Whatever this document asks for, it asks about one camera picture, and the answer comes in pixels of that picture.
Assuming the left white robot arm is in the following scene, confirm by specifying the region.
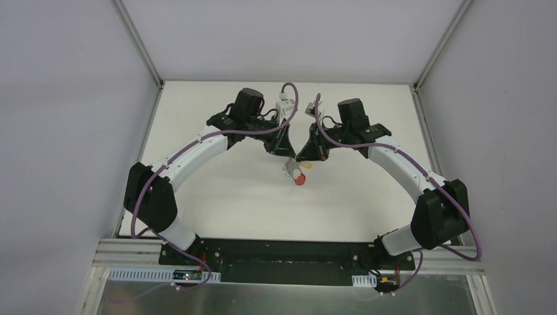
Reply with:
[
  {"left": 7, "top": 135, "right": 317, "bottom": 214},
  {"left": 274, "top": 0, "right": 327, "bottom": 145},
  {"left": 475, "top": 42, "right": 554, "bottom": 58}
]
[{"left": 123, "top": 87, "right": 300, "bottom": 266}]

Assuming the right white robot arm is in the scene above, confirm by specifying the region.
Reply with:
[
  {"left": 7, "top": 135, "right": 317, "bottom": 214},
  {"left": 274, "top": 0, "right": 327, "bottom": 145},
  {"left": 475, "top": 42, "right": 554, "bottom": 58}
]
[{"left": 296, "top": 98, "right": 470, "bottom": 269}]

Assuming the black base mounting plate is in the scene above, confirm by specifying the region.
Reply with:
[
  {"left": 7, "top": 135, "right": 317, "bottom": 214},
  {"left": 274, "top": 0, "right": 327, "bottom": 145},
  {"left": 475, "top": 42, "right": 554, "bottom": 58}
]
[{"left": 158, "top": 238, "right": 415, "bottom": 286}]

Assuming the right controller board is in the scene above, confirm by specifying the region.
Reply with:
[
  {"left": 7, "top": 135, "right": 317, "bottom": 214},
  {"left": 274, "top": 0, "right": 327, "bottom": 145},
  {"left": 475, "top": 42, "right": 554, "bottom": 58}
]
[{"left": 377, "top": 275, "right": 400, "bottom": 289}]

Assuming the controller board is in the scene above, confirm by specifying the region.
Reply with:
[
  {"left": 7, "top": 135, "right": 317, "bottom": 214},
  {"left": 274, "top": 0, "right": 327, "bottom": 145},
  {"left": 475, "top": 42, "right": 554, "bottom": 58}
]
[
  {"left": 377, "top": 275, "right": 400, "bottom": 289},
  {"left": 173, "top": 270, "right": 203, "bottom": 282}
]

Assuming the left controller board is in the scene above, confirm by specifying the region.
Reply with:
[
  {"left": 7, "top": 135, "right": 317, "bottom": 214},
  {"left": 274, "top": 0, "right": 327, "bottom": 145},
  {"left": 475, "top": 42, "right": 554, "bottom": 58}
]
[{"left": 173, "top": 270, "right": 203, "bottom": 282}]

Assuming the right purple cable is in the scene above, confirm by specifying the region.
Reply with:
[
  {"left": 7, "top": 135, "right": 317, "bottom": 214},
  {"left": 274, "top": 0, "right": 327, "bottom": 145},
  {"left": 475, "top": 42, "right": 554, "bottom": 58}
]
[{"left": 309, "top": 93, "right": 483, "bottom": 301}]

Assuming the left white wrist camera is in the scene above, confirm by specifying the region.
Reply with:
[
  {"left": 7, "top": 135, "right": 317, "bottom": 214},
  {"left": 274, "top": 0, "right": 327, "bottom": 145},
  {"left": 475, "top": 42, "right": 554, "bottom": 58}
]
[{"left": 275, "top": 92, "right": 299, "bottom": 125}]

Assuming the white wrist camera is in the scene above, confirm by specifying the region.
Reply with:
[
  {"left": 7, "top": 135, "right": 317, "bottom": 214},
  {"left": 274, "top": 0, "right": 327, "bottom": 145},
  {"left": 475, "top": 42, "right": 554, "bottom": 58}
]
[
  {"left": 305, "top": 101, "right": 324, "bottom": 119},
  {"left": 275, "top": 92, "right": 299, "bottom": 125}
]

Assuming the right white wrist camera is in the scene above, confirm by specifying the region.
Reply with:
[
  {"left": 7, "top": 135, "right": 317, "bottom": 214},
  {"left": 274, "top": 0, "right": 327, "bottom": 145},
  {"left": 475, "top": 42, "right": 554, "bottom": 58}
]
[{"left": 305, "top": 101, "right": 324, "bottom": 119}]

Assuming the right white slotted cable duct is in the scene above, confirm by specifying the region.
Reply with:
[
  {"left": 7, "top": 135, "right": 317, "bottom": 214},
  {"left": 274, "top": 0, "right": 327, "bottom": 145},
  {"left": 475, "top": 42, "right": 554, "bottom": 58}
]
[{"left": 351, "top": 273, "right": 378, "bottom": 288}]

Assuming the aluminium frame rail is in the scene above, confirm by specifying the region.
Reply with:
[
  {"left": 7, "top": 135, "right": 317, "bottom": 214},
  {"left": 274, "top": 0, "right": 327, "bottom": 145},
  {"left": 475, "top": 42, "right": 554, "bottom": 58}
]
[{"left": 93, "top": 238, "right": 485, "bottom": 276}]

